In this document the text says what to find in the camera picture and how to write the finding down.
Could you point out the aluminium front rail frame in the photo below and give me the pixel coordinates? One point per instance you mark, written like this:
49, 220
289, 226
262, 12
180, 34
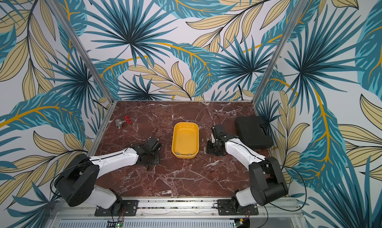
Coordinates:
182, 212

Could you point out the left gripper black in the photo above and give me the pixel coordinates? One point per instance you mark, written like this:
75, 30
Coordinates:
157, 160

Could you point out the black plastic tool case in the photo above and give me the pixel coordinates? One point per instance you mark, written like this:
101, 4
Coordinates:
252, 132

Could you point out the yellow plastic storage tray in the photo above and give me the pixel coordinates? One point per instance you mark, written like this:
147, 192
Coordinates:
185, 140

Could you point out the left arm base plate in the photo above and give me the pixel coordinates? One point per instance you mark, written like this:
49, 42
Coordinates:
126, 208

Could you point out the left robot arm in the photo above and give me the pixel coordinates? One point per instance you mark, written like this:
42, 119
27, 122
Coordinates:
76, 183

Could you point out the metal valve red handle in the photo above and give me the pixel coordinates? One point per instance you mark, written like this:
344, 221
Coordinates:
120, 122

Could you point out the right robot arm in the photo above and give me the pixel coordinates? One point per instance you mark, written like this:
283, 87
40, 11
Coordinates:
267, 182

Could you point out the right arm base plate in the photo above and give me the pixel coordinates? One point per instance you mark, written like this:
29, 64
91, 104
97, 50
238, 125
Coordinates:
229, 207

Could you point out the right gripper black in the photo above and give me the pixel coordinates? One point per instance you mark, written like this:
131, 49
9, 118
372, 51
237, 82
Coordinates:
215, 148

